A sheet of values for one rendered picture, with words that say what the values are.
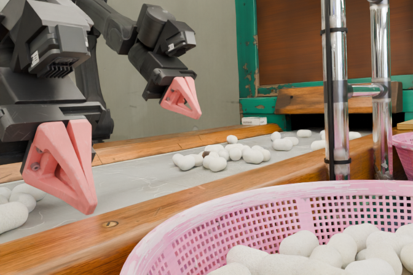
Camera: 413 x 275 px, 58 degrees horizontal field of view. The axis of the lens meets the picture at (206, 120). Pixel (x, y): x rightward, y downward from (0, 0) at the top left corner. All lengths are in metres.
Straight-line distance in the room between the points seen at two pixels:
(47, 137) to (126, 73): 2.41
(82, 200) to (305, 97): 0.74
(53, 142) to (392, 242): 0.26
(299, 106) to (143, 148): 0.45
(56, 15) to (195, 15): 2.00
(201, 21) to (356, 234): 2.08
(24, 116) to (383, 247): 0.28
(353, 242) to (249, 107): 0.88
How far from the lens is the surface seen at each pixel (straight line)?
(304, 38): 1.05
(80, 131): 0.34
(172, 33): 0.68
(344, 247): 0.26
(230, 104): 2.14
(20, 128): 0.33
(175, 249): 0.22
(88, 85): 0.97
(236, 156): 0.58
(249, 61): 1.12
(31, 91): 0.36
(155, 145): 0.71
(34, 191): 0.42
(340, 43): 0.39
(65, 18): 0.35
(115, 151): 0.66
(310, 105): 0.96
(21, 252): 0.22
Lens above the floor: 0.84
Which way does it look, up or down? 3 degrees down
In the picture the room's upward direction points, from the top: 3 degrees counter-clockwise
